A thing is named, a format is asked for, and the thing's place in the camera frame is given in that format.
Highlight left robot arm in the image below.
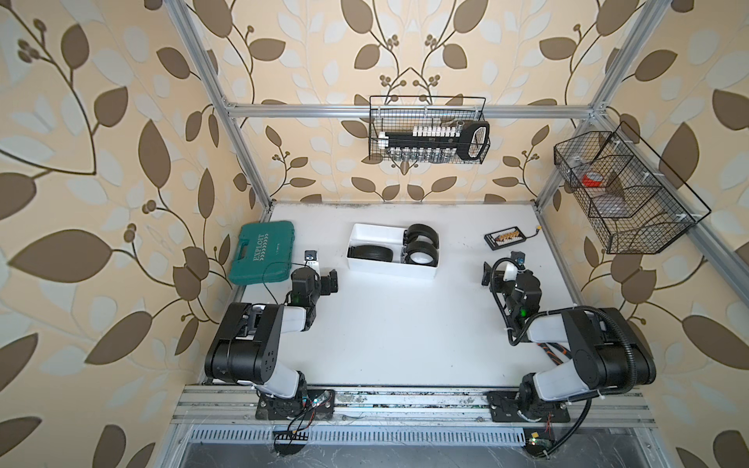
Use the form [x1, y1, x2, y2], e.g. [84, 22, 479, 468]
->
[204, 266, 339, 402]

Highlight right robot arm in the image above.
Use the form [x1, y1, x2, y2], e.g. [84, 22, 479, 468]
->
[482, 257, 657, 415]

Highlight white divided storage box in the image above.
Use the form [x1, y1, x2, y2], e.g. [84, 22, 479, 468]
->
[346, 223, 440, 280]

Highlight black parallel charging board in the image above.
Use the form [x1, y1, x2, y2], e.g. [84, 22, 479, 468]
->
[484, 225, 541, 252]

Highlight green tool case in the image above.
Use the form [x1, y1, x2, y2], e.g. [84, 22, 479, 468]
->
[228, 220, 295, 286]

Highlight orange black pliers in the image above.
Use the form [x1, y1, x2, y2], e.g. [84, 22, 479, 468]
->
[538, 342, 572, 366]

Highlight red item in basket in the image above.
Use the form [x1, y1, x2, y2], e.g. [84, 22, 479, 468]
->
[581, 172, 605, 188]

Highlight black socket holder set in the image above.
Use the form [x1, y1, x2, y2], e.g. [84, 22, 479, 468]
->
[374, 121, 491, 164]

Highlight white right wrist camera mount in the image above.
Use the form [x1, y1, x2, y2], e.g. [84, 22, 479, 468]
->
[502, 251, 526, 282]

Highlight right wire basket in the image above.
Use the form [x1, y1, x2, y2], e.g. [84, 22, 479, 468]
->
[554, 122, 712, 255]

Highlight wire basket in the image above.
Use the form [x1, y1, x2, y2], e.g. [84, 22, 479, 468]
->
[367, 95, 491, 165]
[554, 122, 712, 255]

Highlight back wire basket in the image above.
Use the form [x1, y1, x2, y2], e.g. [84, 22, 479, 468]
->
[367, 95, 491, 165]

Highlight black corrugated cable conduit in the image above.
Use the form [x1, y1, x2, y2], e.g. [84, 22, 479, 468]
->
[488, 256, 657, 454]

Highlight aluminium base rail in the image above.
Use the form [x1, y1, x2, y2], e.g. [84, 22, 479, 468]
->
[172, 385, 657, 428]

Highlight aluminium frame post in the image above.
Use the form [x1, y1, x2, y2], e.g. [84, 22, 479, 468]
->
[165, 0, 273, 222]

